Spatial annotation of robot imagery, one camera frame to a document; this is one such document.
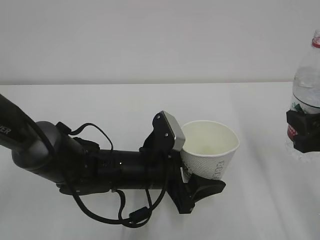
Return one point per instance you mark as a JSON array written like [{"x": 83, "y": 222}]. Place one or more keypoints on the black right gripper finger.
[{"x": 304, "y": 131}]

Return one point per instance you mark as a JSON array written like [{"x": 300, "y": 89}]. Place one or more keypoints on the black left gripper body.
[{"x": 163, "y": 172}]

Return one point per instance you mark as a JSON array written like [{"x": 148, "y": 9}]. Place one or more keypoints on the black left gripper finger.
[{"x": 199, "y": 188}]

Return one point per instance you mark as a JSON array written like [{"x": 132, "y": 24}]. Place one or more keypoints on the clear water bottle red label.
[{"x": 305, "y": 96}]

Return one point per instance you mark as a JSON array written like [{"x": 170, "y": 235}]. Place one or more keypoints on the white paper cup green logo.
[{"x": 208, "y": 149}]

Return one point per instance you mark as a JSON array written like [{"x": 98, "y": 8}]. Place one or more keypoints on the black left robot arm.
[{"x": 80, "y": 167}]

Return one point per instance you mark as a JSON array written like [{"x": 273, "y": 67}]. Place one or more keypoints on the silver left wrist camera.
[{"x": 168, "y": 135}]

